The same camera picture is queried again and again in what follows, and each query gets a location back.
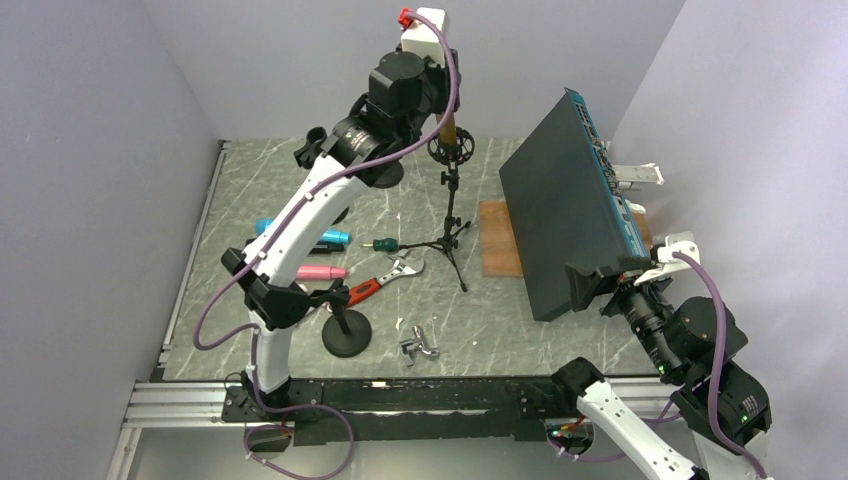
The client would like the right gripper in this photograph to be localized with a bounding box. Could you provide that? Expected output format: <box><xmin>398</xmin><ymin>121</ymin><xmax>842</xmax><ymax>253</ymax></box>
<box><xmin>563</xmin><ymin>249</ymin><xmax>682</xmax><ymax>375</ymax></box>

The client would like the black tripod microphone stand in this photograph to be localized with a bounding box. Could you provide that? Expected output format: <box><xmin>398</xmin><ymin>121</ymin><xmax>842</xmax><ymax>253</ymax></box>
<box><xmin>400</xmin><ymin>127</ymin><xmax>475</xmax><ymax>293</ymax></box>

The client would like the gold microphone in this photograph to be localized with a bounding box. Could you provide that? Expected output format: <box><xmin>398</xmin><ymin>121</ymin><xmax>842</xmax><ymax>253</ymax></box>
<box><xmin>436</xmin><ymin>113</ymin><xmax>458</xmax><ymax>162</ymax></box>

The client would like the black front microphone stand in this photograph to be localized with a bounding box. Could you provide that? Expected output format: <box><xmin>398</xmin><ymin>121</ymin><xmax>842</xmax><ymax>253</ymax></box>
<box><xmin>309</xmin><ymin>279</ymin><xmax>373</xmax><ymax>358</ymax></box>

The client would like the blue toy microphone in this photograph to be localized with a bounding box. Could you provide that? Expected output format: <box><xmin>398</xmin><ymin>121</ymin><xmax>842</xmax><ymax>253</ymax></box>
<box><xmin>254</xmin><ymin>218</ymin><xmax>353</xmax><ymax>245</ymax></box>

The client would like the pink toy microphone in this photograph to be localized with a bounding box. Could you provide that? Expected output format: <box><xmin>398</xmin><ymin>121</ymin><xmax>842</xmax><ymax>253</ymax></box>
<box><xmin>296</xmin><ymin>265</ymin><xmax>348</xmax><ymax>280</ymax></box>

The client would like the black stand for pink microphone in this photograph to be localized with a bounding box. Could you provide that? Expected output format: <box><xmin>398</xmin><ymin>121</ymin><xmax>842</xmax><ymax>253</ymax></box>
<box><xmin>293</xmin><ymin>127</ymin><xmax>353</xmax><ymax>193</ymax></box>

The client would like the black toy microphone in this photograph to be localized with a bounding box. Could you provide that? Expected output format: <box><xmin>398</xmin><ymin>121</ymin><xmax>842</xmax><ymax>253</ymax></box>
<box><xmin>309</xmin><ymin>242</ymin><xmax>346</xmax><ymax>255</ymax></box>

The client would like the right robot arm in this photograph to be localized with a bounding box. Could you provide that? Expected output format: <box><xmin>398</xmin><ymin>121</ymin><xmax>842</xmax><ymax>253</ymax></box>
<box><xmin>550</xmin><ymin>252</ymin><xmax>772</xmax><ymax>479</ymax></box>

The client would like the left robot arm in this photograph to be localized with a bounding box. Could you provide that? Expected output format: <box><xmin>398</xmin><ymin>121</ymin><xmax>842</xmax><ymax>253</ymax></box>
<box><xmin>221</xmin><ymin>49</ymin><xmax>461</xmax><ymax>420</ymax></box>

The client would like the wooden board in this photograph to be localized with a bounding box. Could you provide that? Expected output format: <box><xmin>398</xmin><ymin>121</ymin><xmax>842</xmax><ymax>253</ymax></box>
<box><xmin>479</xmin><ymin>201</ymin><xmax>654</xmax><ymax>280</ymax></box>

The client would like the chrome faucet fitting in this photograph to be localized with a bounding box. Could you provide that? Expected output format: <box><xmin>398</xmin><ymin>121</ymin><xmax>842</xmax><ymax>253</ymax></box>
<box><xmin>399</xmin><ymin>325</ymin><xmax>441</xmax><ymax>367</ymax></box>

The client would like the dark grey network switch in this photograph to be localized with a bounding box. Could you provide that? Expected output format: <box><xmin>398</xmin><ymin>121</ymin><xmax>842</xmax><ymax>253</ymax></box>
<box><xmin>499</xmin><ymin>89</ymin><xmax>651</xmax><ymax>322</ymax></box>

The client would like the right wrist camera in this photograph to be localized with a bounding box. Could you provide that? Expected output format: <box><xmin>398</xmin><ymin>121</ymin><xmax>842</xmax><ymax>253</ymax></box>
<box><xmin>634</xmin><ymin>231</ymin><xmax>701</xmax><ymax>286</ymax></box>

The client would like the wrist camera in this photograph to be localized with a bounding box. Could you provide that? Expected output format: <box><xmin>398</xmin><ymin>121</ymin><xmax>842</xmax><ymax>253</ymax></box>
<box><xmin>634</xmin><ymin>231</ymin><xmax>701</xmax><ymax>286</ymax></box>
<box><xmin>398</xmin><ymin>7</ymin><xmax>450</xmax><ymax>68</ymax></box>

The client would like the metal rack bracket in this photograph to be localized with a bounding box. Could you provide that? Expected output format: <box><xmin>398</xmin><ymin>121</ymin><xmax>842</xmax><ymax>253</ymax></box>
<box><xmin>613</xmin><ymin>163</ymin><xmax>665</xmax><ymax>190</ymax></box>

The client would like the red handled adjustable wrench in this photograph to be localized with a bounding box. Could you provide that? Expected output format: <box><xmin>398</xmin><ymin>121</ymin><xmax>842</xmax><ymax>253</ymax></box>
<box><xmin>346</xmin><ymin>249</ymin><xmax>426</xmax><ymax>308</ymax></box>

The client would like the green handled screwdriver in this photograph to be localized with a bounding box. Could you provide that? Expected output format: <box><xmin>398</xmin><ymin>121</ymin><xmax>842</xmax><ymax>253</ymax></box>
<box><xmin>362</xmin><ymin>238</ymin><xmax>400</xmax><ymax>253</ymax></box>

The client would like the black shock mount stand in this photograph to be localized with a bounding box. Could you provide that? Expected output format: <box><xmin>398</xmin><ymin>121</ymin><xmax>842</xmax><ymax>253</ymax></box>
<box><xmin>370</xmin><ymin>161</ymin><xmax>404</xmax><ymax>189</ymax></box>

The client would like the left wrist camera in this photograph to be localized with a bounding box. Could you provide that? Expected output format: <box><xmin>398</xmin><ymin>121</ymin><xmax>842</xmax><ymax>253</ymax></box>
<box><xmin>398</xmin><ymin>7</ymin><xmax>450</xmax><ymax>68</ymax></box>

